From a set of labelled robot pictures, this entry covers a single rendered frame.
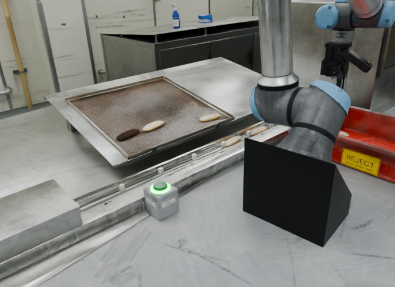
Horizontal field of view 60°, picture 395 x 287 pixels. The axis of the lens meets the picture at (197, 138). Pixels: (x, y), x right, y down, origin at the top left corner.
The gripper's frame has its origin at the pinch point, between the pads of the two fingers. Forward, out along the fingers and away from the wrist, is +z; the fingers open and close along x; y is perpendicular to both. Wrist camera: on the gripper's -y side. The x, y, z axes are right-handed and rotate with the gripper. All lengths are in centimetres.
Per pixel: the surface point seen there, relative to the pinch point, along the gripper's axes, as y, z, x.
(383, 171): -20.4, 14.5, 22.7
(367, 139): -11.3, 16.8, -4.9
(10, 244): 43, 10, 106
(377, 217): -22, 17, 44
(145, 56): 184, 17, -95
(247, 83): 50, 7, -24
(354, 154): -11.3, 11.6, 21.6
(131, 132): 59, 7, 51
